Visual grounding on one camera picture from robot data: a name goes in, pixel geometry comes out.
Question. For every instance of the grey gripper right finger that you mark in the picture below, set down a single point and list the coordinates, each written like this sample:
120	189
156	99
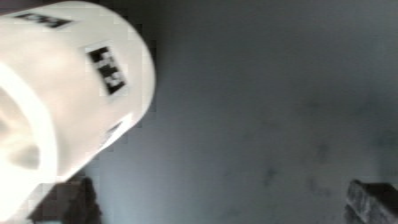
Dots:
371	203

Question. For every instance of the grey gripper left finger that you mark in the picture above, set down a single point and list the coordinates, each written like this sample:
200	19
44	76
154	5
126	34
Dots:
69	206

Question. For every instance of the white lamp shade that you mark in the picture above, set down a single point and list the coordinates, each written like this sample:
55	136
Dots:
76	88

